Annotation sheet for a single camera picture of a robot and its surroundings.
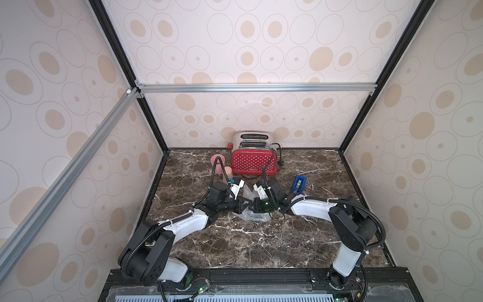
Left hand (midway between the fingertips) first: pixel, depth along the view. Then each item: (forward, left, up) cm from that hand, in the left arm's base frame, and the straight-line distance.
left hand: (256, 203), depth 81 cm
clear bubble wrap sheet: (+5, +4, -1) cm, 7 cm away
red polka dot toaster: (+27, +1, +3) cm, 27 cm away
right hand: (+3, 0, -9) cm, 9 cm away
